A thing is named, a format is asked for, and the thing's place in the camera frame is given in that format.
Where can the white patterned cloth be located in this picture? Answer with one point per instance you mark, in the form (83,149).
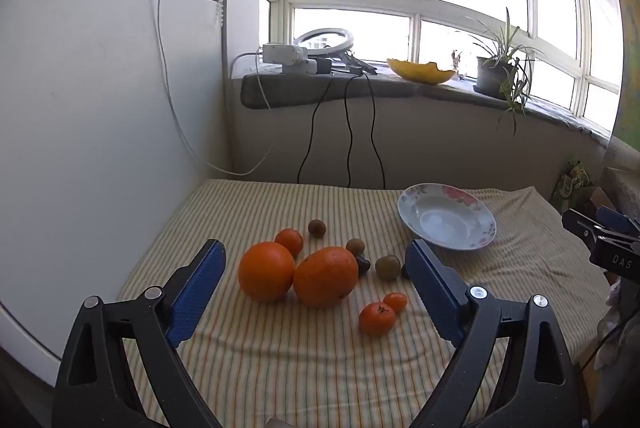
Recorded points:
(622,333)

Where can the grey windowsill mat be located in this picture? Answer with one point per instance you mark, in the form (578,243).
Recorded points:
(325,90)

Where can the white floral bowl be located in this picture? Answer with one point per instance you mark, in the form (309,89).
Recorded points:
(446,218)

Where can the dark brown chestnut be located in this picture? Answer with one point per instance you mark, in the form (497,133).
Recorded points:
(363,266)

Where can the striped cloth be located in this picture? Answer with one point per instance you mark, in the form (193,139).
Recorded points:
(280,358)

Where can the green brown kiwi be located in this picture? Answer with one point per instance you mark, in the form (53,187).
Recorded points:
(388,267)

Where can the small tangerine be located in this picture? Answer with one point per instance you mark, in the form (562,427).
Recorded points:
(396,302)
(290,241)

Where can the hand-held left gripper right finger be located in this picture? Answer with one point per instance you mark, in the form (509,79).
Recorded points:
(432,288)

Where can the white window frame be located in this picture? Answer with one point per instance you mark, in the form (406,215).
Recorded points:
(416,5)

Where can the green snack packet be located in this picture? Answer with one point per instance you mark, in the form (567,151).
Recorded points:
(575,178)

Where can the large orange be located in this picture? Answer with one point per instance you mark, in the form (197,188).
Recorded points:
(266,271)
(325,278)

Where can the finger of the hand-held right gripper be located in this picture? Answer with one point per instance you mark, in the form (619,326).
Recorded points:
(577,224)
(617,220)

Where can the white cabinet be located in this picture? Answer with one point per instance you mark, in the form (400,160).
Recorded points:
(100,132)

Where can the small brown kiwi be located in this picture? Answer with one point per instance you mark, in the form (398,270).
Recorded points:
(316,228)
(355,246)

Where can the white power adapter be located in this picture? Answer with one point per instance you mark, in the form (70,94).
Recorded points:
(282,53)
(300,67)

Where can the tangerine with stem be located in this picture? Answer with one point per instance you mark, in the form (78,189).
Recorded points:
(376,320)

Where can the potted spider plant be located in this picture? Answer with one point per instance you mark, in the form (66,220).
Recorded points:
(491,75)

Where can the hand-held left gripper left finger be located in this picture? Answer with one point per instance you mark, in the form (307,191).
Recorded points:
(197,293)

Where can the black power adapter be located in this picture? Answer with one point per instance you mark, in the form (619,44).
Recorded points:
(325,65)

